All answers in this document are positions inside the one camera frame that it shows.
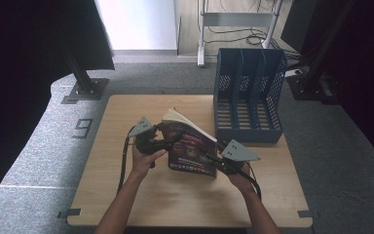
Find blue plastic file rack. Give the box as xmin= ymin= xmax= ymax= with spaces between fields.
xmin=213 ymin=48 xmax=288 ymax=144

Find white metal stand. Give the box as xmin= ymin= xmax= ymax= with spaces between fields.
xmin=197 ymin=0 xmax=283 ymax=67

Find dark curtain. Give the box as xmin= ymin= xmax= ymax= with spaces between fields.
xmin=0 ymin=0 xmax=115 ymax=217
xmin=280 ymin=0 xmax=374 ymax=174

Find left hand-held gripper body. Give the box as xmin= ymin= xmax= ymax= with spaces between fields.
xmin=129 ymin=116 xmax=168 ymax=155

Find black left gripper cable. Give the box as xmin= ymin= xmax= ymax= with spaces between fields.
xmin=116 ymin=126 xmax=136 ymax=193

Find black floor cables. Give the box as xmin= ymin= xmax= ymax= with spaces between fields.
xmin=204 ymin=0 xmax=301 ymax=60

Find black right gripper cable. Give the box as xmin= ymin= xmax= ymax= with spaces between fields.
xmin=240 ymin=162 xmax=263 ymax=200

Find black metal post with base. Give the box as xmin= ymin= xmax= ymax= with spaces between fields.
xmin=60 ymin=42 xmax=110 ymax=105
xmin=285 ymin=0 xmax=356 ymax=105

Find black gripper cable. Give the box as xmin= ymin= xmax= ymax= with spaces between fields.
xmin=116 ymin=126 xmax=136 ymax=193
xmin=240 ymin=162 xmax=263 ymax=200

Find person's left hand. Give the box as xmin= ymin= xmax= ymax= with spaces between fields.
xmin=131 ymin=145 xmax=168 ymax=179

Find person's right hand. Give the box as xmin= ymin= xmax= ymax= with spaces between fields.
xmin=228 ymin=164 xmax=256 ymax=193

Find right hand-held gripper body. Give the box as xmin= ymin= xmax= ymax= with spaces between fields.
xmin=213 ymin=139 xmax=261 ymax=176

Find purple paperback book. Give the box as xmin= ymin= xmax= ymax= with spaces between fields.
xmin=160 ymin=107 xmax=218 ymax=178

